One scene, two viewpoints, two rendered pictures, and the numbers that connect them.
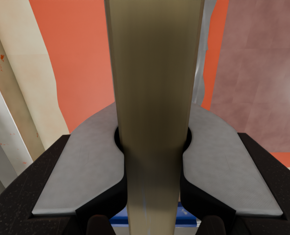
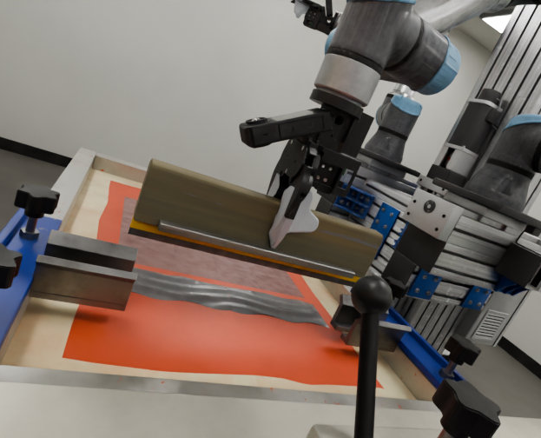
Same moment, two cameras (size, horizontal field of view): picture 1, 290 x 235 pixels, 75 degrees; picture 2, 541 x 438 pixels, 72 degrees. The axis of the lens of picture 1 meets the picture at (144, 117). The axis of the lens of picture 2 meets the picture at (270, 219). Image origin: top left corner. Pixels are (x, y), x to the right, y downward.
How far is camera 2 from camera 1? 0.49 m
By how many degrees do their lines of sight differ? 67
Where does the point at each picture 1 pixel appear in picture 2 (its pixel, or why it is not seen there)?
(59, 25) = (226, 358)
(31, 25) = (231, 379)
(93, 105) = (294, 355)
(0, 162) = not seen: outside the picture
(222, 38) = (214, 279)
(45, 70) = (273, 383)
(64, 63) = (260, 366)
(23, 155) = (386, 402)
